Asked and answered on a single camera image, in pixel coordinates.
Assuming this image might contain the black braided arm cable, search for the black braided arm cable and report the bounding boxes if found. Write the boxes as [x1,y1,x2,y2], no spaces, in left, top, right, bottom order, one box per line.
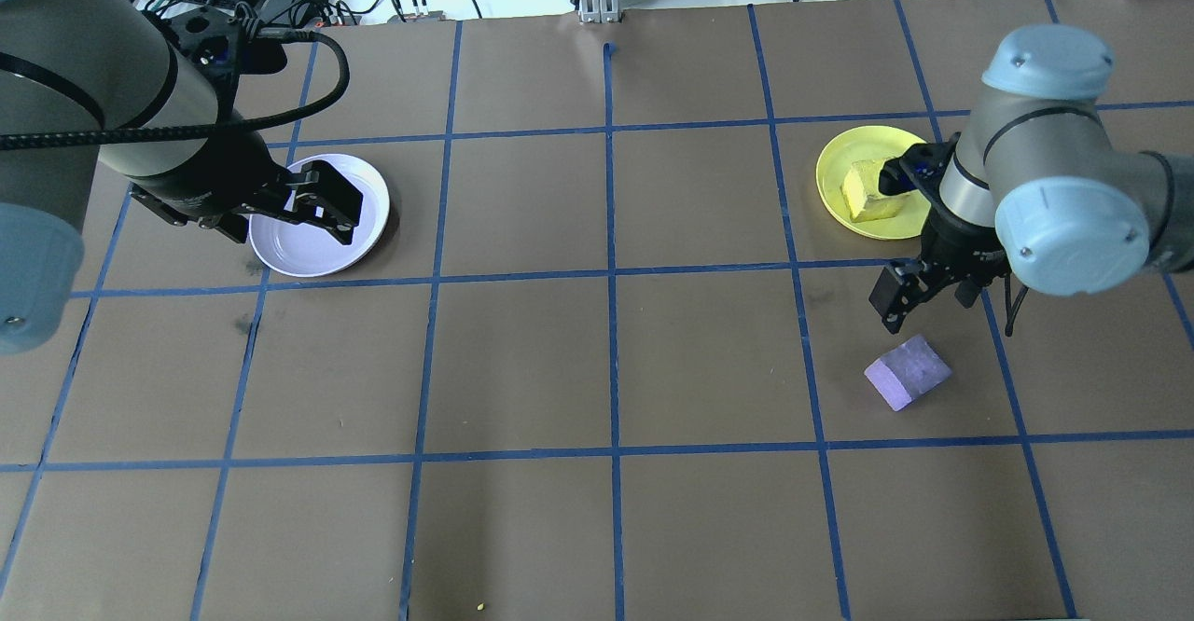
[0,28,352,152]

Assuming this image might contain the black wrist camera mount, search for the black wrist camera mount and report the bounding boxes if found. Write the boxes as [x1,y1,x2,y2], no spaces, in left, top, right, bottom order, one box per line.
[171,3,286,77]
[877,140,958,200]

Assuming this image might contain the white round plate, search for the white round plate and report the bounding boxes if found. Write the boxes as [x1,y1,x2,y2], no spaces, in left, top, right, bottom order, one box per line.
[248,153,391,279]

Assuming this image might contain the yellow round plate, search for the yellow round plate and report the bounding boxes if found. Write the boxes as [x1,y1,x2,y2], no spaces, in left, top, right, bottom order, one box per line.
[816,125,945,241]

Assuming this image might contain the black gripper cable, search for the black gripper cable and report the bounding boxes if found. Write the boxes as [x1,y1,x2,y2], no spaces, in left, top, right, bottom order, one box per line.
[985,271,1030,336]

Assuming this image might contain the yellow foam block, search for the yellow foam block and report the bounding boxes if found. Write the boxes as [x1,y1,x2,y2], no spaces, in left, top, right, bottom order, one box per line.
[840,159,911,224]

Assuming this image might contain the purple foam block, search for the purple foam block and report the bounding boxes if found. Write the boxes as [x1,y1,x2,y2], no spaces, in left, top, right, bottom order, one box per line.
[864,334,953,413]

